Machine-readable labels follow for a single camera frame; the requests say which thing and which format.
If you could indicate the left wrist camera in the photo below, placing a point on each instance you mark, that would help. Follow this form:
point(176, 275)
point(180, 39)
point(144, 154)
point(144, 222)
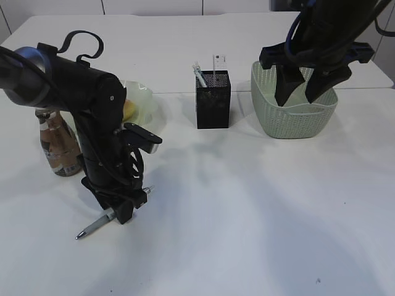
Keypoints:
point(140, 138)

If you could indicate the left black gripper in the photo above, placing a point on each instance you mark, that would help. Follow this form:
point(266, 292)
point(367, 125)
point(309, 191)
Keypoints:
point(112, 194)

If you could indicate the black mesh pen holder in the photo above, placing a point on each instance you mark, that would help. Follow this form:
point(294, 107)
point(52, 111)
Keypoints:
point(213, 101)

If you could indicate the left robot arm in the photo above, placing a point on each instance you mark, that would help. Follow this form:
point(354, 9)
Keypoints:
point(110, 149)

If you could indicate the transparent plastic ruler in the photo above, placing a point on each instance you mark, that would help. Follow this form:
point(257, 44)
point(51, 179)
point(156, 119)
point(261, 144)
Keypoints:
point(219, 62)

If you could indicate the blue grip pen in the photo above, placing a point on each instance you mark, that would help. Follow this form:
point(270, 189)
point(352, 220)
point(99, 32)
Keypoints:
point(199, 75)

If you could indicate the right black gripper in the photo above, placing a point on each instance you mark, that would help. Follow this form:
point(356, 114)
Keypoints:
point(322, 36)

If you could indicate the sugared bread roll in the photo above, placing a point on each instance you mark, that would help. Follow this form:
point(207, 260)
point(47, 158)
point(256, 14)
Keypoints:
point(130, 111)

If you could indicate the green wavy glass plate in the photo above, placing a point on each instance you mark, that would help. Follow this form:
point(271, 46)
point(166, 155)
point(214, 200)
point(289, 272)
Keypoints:
point(142, 96)

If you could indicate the brown coffee drink bottle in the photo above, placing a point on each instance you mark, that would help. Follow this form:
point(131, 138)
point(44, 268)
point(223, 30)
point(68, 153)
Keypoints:
point(58, 142)

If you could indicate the grey grip pen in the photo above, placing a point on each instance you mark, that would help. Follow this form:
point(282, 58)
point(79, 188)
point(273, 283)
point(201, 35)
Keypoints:
point(107, 218)

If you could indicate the green plastic basket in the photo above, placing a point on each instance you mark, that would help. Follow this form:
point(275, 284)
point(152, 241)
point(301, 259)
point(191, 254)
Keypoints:
point(297, 119)

